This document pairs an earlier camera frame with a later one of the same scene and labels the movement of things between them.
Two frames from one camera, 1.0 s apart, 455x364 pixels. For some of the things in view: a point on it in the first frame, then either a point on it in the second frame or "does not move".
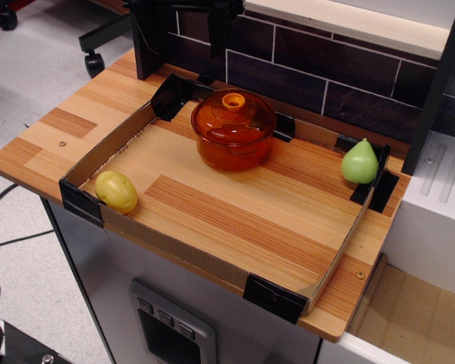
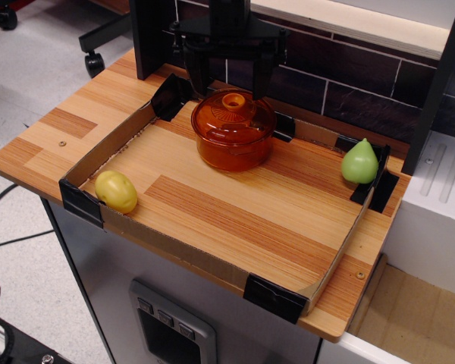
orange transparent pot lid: x=233 y=117 does not move
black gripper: x=149 y=16 -> x=230 y=32
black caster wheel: x=7 y=18 does not move
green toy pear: x=359 y=163 does not move
